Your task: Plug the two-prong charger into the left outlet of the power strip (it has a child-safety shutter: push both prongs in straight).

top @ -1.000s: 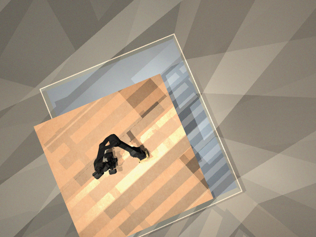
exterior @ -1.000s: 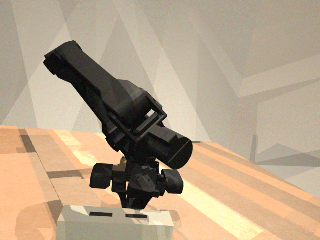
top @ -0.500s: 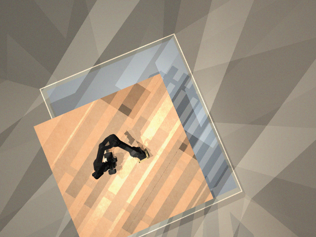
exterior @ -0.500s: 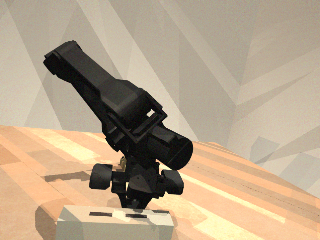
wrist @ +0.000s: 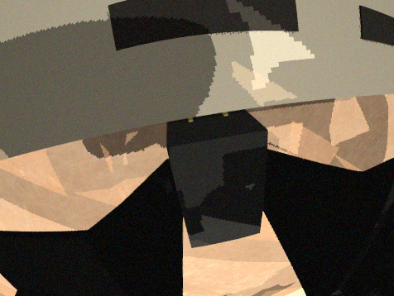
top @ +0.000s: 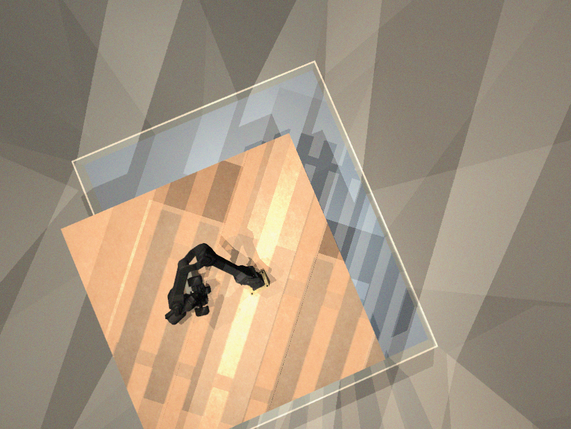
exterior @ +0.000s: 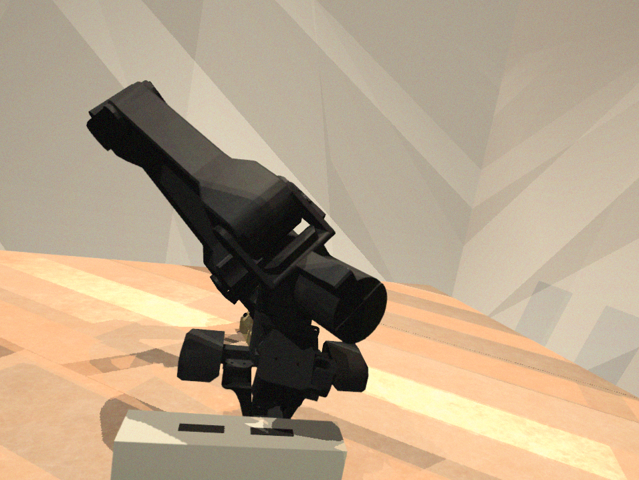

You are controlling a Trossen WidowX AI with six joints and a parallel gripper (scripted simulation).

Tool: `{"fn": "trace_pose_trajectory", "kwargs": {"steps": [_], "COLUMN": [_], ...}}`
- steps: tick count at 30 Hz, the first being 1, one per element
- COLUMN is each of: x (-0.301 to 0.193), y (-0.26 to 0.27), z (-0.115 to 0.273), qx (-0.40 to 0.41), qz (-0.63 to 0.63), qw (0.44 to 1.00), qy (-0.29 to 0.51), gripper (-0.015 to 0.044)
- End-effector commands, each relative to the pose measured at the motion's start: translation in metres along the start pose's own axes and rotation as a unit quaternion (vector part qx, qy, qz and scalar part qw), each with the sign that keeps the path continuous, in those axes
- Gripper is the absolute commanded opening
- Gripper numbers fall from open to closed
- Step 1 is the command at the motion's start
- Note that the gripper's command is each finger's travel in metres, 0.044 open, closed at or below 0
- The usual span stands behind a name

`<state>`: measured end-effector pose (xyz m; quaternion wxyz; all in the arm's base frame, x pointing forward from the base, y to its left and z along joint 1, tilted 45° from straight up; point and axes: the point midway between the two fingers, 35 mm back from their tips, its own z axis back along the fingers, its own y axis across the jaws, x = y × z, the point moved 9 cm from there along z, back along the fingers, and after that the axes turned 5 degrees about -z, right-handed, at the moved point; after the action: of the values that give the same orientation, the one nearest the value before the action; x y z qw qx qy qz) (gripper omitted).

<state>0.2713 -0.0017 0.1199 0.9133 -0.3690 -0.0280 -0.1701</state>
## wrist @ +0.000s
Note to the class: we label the black two-prong plug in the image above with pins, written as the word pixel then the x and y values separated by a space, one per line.
pixel 219 165

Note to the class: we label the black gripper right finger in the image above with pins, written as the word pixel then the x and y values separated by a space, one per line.
pixel 325 217

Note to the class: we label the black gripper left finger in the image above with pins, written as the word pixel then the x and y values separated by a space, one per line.
pixel 135 250

